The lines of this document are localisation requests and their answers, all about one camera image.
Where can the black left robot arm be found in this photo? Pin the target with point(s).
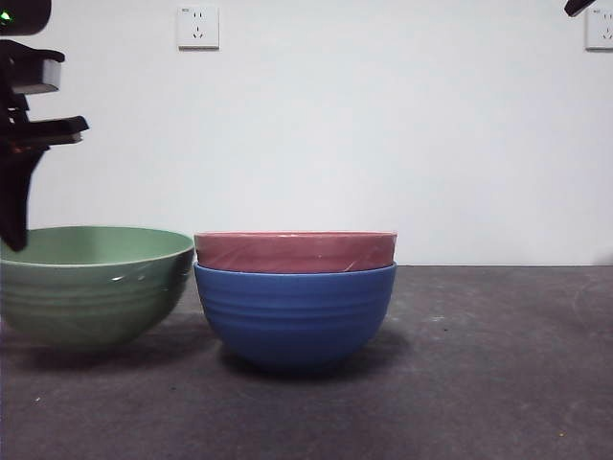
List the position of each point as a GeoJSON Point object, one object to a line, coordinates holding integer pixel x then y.
{"type": "Point", "coordinates": [24, 14]}

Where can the white wall socket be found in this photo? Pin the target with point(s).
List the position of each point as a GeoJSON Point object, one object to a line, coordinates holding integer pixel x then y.
{"type": "Point", "coordinates": [601, 29]}
{"type": "Point", "coordinates": [198, 28]}

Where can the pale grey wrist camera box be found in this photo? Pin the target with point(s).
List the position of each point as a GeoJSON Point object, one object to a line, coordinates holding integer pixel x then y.
{"type": "Point", "coordinates": [50, 72]}

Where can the green ribbed bowl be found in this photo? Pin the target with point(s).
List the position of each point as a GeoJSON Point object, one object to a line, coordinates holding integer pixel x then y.
{"type": "Point", "coordinates": [96, 297]}

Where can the blue ribbed bowl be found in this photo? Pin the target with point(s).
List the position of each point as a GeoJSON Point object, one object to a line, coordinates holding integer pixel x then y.
{"type": "Point", "coordinates": [297, 316]}

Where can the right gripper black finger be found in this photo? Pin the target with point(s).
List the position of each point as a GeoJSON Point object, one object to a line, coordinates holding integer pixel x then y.
{"type": "Point", "coordinates": [577, 6]}

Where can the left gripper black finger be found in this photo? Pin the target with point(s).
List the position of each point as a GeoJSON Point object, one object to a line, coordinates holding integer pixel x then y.
{"type": "Point", "coordinates": [14, 201]}

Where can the red ribbed bowl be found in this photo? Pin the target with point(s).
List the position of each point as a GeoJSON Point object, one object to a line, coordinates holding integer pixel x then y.
{"type": "Point", "coordinates": [297, 251]}

